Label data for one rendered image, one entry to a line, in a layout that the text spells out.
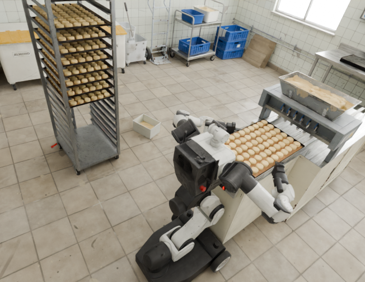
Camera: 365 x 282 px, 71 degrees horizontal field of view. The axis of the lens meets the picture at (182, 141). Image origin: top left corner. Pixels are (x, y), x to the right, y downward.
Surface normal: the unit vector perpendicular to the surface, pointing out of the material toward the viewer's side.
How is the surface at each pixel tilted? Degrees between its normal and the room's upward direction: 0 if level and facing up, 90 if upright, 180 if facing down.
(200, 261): 0
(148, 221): 0
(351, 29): 90
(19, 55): 92
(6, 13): 90
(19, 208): 0
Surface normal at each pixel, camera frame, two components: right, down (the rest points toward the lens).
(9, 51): 0.55, 0.60
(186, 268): 0.13, -0.76
